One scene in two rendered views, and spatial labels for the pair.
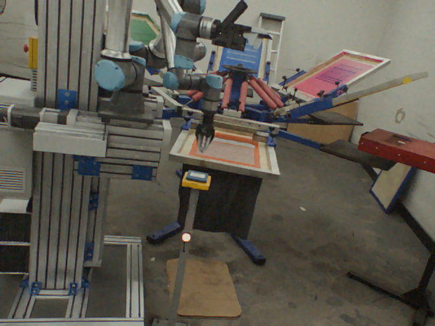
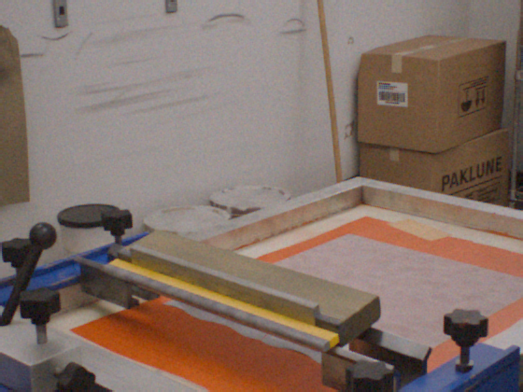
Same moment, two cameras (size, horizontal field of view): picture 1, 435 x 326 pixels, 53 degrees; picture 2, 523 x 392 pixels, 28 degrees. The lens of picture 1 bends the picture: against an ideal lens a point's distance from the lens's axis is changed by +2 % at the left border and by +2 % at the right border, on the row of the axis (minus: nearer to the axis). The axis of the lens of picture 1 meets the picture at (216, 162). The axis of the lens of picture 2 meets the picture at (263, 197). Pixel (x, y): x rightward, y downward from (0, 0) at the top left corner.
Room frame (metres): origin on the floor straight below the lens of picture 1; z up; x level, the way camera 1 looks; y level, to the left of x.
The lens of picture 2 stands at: (3.47, 0.75, 1.48)
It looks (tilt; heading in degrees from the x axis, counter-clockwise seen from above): 17 degrees down; 223
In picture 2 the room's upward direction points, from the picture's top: 1 degrees counter-clockwise
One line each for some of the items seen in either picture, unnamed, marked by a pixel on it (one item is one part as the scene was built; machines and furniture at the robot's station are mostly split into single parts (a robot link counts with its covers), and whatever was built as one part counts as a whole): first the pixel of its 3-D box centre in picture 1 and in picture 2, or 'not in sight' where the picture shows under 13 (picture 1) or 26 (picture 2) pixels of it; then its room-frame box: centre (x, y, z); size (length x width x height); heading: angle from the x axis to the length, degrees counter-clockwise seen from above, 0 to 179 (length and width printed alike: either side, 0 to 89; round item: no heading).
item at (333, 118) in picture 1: (294, 119); not in sight; (3.85, -0.63, 0.91); 1.34 x 0.40 x 0.08; 120
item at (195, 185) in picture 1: (182, 261); not in sight; (1.90, 0.08, 0.48); 0.22 x 0.22 x 0.96; 0
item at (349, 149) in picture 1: (303, 139); not in sight; (3.18, -0.63, 0.91); 1.34 x 0.40 x 0.08; 60
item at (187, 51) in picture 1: (186, 53); not in sight; (1.61, 0.18, 1.56); 0.11 x 0.08 x 0.11; 169
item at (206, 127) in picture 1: (206, 122); not in sight; (1.87, 0.08, 1.24); 0.09 x 0.08 x 0.12; 0
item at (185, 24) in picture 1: (188, 25); not in sight; (1.60, 0.19, 1.65); 0.11 x 0.08 x 0.09; 79
